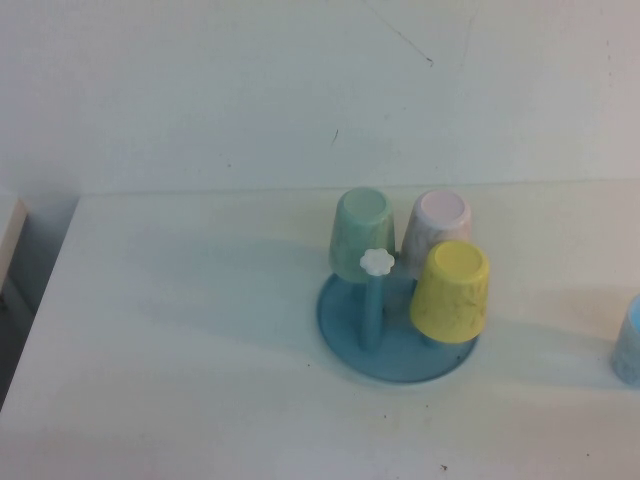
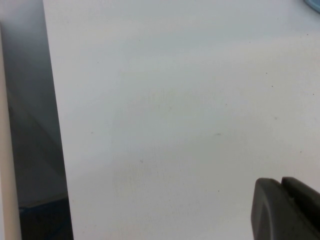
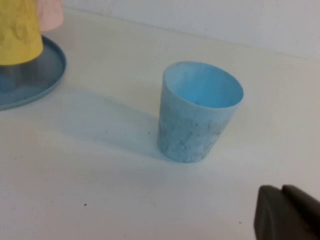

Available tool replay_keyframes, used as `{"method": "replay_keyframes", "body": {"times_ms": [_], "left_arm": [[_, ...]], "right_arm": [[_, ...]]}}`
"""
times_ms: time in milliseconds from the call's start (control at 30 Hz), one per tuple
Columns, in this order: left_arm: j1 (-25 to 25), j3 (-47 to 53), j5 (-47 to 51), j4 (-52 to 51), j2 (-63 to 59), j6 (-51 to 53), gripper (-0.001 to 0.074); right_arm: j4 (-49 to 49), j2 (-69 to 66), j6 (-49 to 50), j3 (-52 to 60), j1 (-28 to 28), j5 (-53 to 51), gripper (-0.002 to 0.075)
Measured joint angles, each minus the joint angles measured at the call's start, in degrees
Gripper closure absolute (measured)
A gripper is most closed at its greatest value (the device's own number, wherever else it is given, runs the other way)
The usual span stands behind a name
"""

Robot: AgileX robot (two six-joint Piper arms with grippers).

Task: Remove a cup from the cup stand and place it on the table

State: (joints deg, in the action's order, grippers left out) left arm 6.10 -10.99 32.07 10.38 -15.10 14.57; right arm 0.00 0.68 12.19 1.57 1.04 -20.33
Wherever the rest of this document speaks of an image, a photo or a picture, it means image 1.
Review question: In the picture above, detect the light blue marbled plastic cup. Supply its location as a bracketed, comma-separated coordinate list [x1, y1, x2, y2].
[609, 293, 640, 387]

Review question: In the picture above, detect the green marbled plastic cup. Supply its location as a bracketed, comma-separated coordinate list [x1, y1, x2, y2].
[328, 187, 398, 284]

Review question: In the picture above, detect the pink marbled plastic cup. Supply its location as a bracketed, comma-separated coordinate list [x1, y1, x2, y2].
[399, 189, 473, 279]

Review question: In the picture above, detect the yellow marbled plastic cup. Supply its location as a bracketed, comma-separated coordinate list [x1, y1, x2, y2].
[409, 239, 490, 346]

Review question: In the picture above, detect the blue cup stand with posts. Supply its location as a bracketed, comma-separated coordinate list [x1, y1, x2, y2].
[315, 247, 480, 385]

